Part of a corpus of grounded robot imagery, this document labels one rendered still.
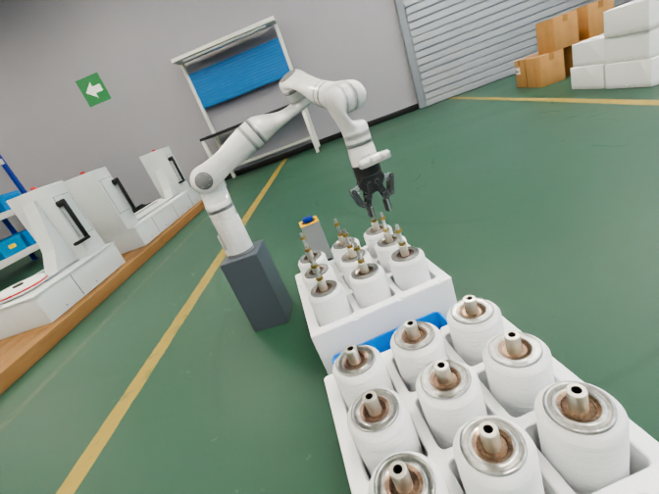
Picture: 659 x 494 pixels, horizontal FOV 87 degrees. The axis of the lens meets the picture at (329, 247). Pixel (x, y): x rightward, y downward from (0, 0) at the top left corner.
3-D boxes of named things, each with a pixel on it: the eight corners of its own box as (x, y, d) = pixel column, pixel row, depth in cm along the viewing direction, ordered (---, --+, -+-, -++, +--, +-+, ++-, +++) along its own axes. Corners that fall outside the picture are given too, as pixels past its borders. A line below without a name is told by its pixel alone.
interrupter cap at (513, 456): (482, 489, 39) (481, 485, 39) (449, 433, 46) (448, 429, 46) (542, 462, 40) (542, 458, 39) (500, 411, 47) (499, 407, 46)
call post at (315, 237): (329, 299, 136) (300, 228, 124) (327, 290, 143) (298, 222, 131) (346, 291, 137) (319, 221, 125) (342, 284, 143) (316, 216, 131)
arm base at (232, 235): (227, 261, 124) (204, 218, 117) (233, 250, 132) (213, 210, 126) (251, 253, 123) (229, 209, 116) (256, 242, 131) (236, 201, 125)
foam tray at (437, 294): (334, 388, 94) (311, 337, 87) (312, 315, 130) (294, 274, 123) (464, 330, 96) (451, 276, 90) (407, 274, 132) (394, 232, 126)
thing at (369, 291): (386, 310, 105) (370, 259, 99) (407, 322, 97) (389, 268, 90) (361, 326, 102) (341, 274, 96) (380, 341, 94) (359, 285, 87)
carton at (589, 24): (614, 28, 349) (614, -6, 337) (588, 38, 353) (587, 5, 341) (594, 33, 376) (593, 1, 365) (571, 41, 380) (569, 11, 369)
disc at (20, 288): (-21, 311, 206) (-26, 305, 204) (22, 285, 234) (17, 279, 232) (23, 296, 202) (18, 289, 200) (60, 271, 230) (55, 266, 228)
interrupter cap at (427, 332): (403, 358, 61) (402, 355, 61) (388, 333, 68) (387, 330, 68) (442, 340, 61) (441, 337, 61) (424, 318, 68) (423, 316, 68)
